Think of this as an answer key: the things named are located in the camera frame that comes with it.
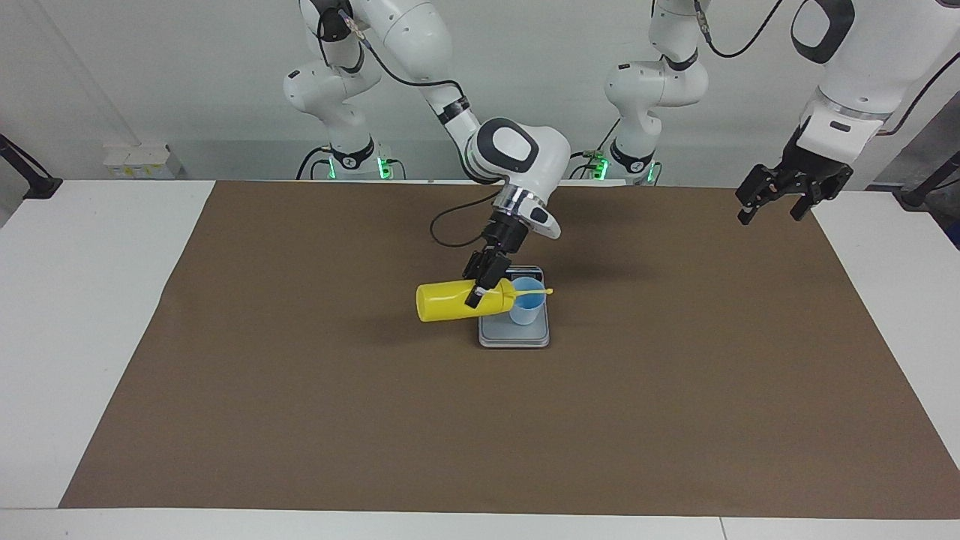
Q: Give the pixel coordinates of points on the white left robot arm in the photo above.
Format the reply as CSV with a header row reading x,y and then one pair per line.
x,y
862,60

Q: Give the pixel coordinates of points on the black clamp stand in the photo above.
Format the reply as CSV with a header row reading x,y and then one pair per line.
x,y
37,186
919,196

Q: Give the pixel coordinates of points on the white power strip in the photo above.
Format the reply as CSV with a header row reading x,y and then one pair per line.
x,y
139,163

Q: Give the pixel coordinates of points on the brown paper table mat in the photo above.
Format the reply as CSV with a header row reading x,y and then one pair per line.
x,y
450,435

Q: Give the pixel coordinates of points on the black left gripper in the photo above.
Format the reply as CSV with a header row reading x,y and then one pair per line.
x,y
814,161

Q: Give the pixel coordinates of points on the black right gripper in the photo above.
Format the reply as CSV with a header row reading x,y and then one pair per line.
x,y
508,234

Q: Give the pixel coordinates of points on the light blue plastic cup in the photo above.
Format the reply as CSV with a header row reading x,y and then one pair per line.
x,y
529,311

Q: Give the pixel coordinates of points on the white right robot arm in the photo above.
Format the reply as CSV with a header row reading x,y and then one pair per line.
x,y
517,150

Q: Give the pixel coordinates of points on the silver digital kitchen scale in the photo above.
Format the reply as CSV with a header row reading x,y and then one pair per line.
x,y
517,334

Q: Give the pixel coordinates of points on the yellow squeeze bottle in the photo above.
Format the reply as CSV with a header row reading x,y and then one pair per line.
x,y
446,300

